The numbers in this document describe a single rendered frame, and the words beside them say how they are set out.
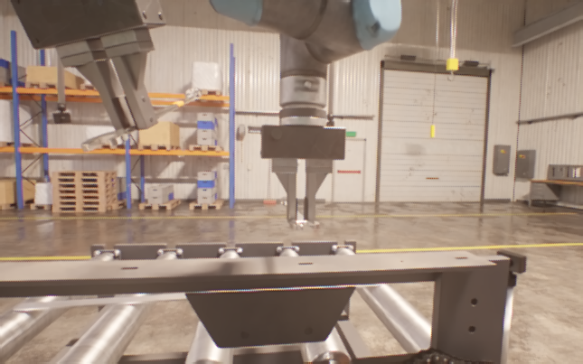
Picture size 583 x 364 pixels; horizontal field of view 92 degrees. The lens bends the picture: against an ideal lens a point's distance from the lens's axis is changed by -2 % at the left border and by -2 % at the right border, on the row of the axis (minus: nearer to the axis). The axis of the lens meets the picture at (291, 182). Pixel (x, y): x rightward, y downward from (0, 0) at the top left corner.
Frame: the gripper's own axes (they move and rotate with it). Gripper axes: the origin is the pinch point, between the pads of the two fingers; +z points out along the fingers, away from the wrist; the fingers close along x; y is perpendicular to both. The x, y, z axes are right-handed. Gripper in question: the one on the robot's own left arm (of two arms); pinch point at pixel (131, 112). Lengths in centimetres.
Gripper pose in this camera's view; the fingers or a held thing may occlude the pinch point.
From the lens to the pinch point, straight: 39.9
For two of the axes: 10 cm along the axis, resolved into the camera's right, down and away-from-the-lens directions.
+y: 1.0, -4.6, 8.8
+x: -9.8, 1.0, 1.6
